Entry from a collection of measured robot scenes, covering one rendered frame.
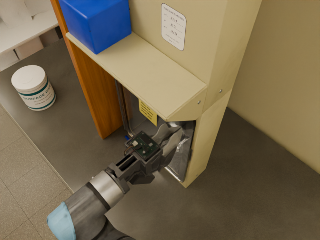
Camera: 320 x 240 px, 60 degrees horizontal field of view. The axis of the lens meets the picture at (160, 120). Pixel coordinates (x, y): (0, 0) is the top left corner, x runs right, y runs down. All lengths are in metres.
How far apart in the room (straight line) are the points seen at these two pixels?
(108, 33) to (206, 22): 0.22
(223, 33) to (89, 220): 0.43
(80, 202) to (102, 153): 0.54
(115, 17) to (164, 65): 0.13
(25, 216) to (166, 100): 1.78
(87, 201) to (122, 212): 0.44
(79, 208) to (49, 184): 1.61
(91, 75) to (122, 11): 0.33
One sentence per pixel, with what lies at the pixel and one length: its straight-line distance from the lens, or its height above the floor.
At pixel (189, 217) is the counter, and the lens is 1.01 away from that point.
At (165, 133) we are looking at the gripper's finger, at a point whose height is 1.32.
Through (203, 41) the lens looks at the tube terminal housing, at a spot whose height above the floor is 1.60.
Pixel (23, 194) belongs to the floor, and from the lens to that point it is 2.24.
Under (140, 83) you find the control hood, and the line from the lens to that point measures 0.54.
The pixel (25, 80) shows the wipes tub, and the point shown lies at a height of 1.09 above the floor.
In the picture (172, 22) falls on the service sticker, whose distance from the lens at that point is 0.53.
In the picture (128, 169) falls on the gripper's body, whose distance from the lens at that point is 0.59.
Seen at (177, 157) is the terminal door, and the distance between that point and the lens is 0.85.
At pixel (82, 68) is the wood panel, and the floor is 1.34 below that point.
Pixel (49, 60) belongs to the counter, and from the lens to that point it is 1.50.
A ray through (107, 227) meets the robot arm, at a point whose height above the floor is 1.31.
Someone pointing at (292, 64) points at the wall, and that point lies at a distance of 0.99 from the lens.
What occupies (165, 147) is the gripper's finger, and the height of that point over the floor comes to 1.34.
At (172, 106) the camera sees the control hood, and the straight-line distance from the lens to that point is 0.50.
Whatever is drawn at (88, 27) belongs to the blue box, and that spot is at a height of 1.58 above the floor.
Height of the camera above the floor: 1.91
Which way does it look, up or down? 56 degrees down
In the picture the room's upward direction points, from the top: straight up
